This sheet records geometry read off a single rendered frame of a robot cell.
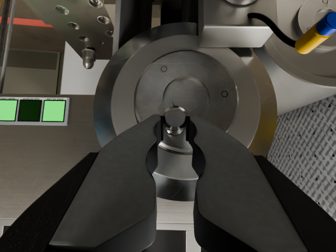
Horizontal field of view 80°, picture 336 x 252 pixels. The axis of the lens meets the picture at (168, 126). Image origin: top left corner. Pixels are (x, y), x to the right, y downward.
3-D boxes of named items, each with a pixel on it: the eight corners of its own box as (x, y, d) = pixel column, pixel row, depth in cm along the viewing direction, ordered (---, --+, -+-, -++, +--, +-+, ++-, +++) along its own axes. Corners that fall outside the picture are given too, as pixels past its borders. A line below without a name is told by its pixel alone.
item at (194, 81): (255, 71, 14) (216, 170, 13) (245, 82, 16) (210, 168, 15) (159, 33, 15) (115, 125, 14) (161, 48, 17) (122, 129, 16)
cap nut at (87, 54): (93, 48, 50) (92, 65, 49) (98, 56, 54) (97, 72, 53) (79, 48, 50) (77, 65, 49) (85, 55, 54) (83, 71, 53)
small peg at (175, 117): (190, 108, 11) (184, 132, 11) (186, 117, 14) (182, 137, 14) (165, 102, 11) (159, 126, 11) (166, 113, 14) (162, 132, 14)
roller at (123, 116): (255, 32, 16) (267, 179, 14) (204, 108, 42) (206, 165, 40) (112, 34, 16) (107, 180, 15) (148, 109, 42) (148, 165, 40)
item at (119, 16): (128, -114, 20) (117, 58, 18) (151, 30, 44) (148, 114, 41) (123, -114, 20) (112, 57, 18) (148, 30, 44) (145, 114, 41)
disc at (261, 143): (269, 19, 17) (286, 201, 15) (267, 23, 18) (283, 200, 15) (96, 22, 17) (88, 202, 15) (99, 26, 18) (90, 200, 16)
